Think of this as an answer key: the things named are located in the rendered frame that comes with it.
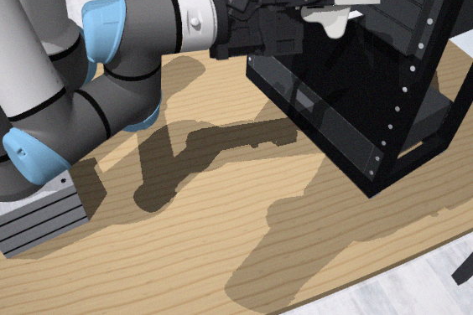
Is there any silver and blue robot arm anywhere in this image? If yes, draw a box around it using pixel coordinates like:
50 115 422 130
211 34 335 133
0 0 217 202

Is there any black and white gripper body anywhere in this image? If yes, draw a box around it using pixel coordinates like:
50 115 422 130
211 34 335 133
209 0 304 60

